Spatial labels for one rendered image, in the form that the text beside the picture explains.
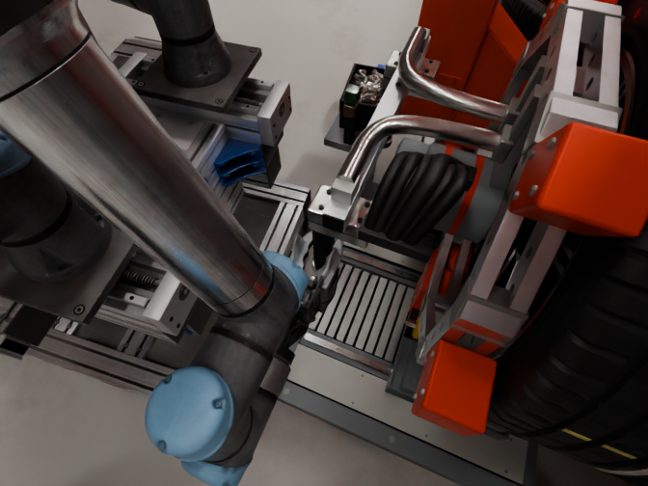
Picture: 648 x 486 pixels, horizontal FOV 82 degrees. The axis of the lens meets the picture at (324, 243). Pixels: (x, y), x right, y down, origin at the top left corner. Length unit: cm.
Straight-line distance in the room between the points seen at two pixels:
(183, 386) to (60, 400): 127
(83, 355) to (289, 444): 69
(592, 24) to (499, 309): 35
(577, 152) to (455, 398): 30
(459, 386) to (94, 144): 44
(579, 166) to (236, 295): 30
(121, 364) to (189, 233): 102
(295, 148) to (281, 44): 87
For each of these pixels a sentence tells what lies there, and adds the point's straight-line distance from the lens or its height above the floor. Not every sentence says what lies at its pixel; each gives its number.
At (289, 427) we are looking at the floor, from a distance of 137.
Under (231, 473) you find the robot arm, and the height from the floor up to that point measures 88.
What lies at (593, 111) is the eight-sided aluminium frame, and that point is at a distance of 45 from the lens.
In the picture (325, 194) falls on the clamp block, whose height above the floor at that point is 95.
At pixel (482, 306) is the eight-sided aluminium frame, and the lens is 44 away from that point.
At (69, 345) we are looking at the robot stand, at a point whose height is 23.
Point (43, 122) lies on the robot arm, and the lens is 26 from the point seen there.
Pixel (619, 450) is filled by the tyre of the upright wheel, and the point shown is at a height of 91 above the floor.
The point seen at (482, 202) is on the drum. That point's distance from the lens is 62.
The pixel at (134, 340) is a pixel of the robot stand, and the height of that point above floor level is 23.
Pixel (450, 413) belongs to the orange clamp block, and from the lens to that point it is 50.
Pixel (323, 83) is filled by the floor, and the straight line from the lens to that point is 228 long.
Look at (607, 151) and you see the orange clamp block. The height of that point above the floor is 116.
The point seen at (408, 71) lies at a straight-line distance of 62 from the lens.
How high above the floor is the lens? 136
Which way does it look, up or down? 60 degrees down
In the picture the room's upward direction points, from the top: straight up
